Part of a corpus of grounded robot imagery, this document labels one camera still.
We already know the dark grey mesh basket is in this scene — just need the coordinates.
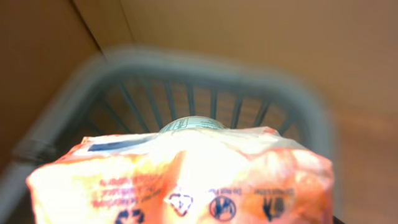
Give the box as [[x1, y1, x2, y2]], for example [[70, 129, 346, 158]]
[[1, 47, 336, 223]]

